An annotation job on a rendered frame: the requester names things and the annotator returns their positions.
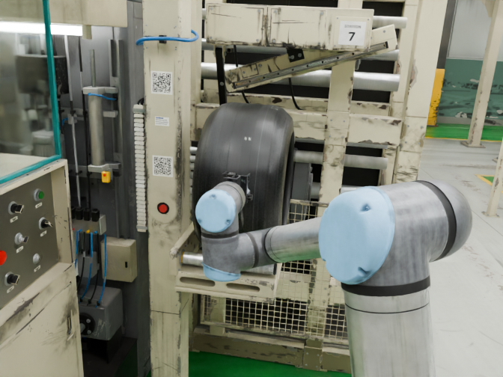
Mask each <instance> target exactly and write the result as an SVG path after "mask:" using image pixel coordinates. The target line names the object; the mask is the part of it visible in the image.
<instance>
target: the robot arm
mask: <svg viewBox="0 0 503 377"><path fill-rule="evenodd" d="M248 177H249V181H248ZM249 182H250V174H248V175H247V176H243V175H238V174H237V175H236V173H231V172H229V173H228V174H227V171H226V172H224V173H223V174H222V182H221V183H219V184H218V185H217V186H215V187H214V188H213V189H211V190H210V191H208V192H206V193H205V194H204V195H203V196H202V197H201V198H200V200H199V201H198V204H197V206H196V209H195V215H196V218H197V221H198V223H199V224H200V225H201V243H202V256H203V261H202V264H203V267H204V275H205V276H206V277H207V278H209V279H210V280H212V281H219V282H229V281H235V280H237V279H239V278H240V276H241V271H243V270H247V269H252V268H256V267H260V266H266V265H269V264H274V263H286V262H288V261H293V260H307V259H314V258H322V260H323V261H326V269H327V271H328V272H329V274H330V275H331V276H332V277H333V278H334V279H336V280H337V281H340V282H341V289H342V291H343V292H344V303H345V311H346V319H347V334H348V342H349V350H350V365H351V373H352V377H436V362H435V353H434V345H433V328H432V319H431V309H430V293H429V289H430V268H429V263H431V262H434V261H437V260H441V259H444V258H446V257H449V256H451V255H452V254H454V253H455V252H457V251H458V250H460V249H461V248H462V247H463V246H464V244H465V243H466V241H467V240H468V238H469V235H470V233H471V230H472V211H471V208H470V206H469V203H468V201H467V199H466V198H465V197H464V195H463V194H462V193H461V192H460V191H459V190H458V189H457V188H455V187H453V186H452V185H451V184H449V183H446V182H444V181H441V180H429V179H425V180H414V181H410V182H405V183H395V184H390V185H385V186H365V187H361V188H358V189H356V190H355V191H348V192H344V193H343V194H340V195H338V196H337V197H336V198H334V199H333V200H332V201H331V202H330V204H329V206H328V208H326V209H325V211H324V213H323V216H321V217H318V218H312V219H308V220H305V221H300V222H296V223H293V224H288V225H284V226H275V227H271V228H267V229H263V230H256V231H251V232H247V233H239V230H241V229H242V228H243V224H244V220H243V207H244V205H245V204H246V203H248V201H250V202H251V200H252V199H253V194H250V191H249V189H248V183H249Z"/></svg>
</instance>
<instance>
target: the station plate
mask: <svg viewBox="0 0 503 377"><path fill-rule="evenodd" d="M365 28H366V22H354V21H341V23H340V31H339V38H338V44H341V45H356V46H363V45H364V40H365Z"/></svg>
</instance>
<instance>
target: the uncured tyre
mask: <svg viewBox="0 0 503 377"><path fill-rule="evenodd" d="M271 106H275V107H277V108H279V110H278V111H276V110H275V109H271V108H270V107H271ZM244 135H251V136H253V137H252V142H244V141H243V136H244ZM293 158H294V130H293V118H292V117H291V116H290V115H289V114H288V113H287V112H286V111H285V110H284V109H283V108H281V107H278V106H277V105H262V104H251V103H241V102H228V103H225V104H221V105H220V106H219V107H218V108H217V109H216V110H214V111H213V112H212V113H211V114H210V115H209V116H208V118H207V119H206V121H205V123H204V126H203V129H202V130H201V135H200V138H199V141H198V147H197V151H196V155H195V164H194V171H193V178H192V220H193V225H194V230H195V235H196V236H197V238H198V241H199V242H200V243H201V225H200V224H199V223H198V221H197V218H196V215H195V209H196V206H197V204H198V201H199V200H200V198H201V197H202V196H203V195H204V194H205V193H206V192H208V191H210V190H211V189H213V188H214V187H215V186H217V185H218V184H219V183H221V182H222V174H223V173H224V172H226V171H227V174H228V173H229V172H231V173H236V175H237V174H238V175H243V176H247V175H248V174H250V182H249V183H248V189H249V191H250V194H253V199H252V200H251V202H250V201H248V203H246V204H245V205H244V207H243V220H244V224H243V228H242V229H241V230H239V233H247V232H251V231H256V230H263V229H267V228H271V227H275V226H284V225H287V217H288V212H289V205H290V193H291V186H292V178H293ZM201 244H202V243H201Z"/></svg>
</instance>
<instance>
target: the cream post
mask: <svg viewBox="0 0 503 377"><path fill-rule="evenodd" d="M142 5H143V37H158V36H159V35H167V37H181V38H186V39H189V38H191V0H142ZM150 71H163V72H172V95H168V94H152V93H151V74H150ZM190 79H191V42H189V43H187V42H180V41H173V40H167V43H159V41H158V40H151V41H144V103H145V136H146V169H147V229H148V268H149V301H150V366H151V377H189V293H188V292H181V291H175V276H173V275H170V267H169V253H170V250H171V249H172V248H173V247H174V245H175V244H176V242H177V241H178V240H179V238H180V237H181V236H182V235H183V234H184V233H185V232H186V230H187V229H188V227H189V179H190ZM155 117H169V126H157V125H155ZM153 155H155V156H170V157H173V177H161V176H154V175H153ZM162 204H165V205H166V206H167V211H166V212H160V211H159V206H160V205H162Z"/></svg>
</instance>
